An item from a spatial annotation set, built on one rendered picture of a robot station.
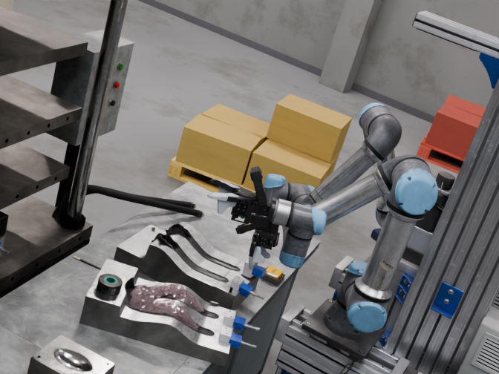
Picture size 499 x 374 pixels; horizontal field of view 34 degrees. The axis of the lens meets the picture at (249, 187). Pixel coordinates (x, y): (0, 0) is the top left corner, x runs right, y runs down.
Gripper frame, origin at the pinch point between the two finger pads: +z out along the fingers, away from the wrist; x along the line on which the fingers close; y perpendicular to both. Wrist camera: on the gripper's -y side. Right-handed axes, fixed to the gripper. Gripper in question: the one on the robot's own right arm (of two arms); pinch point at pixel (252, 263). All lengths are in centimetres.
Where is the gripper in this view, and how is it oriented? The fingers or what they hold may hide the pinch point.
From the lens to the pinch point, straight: 310.3
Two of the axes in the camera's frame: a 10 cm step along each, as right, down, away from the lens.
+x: 3.5, -1.6, 9.2
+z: -1.9, 9.5, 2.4
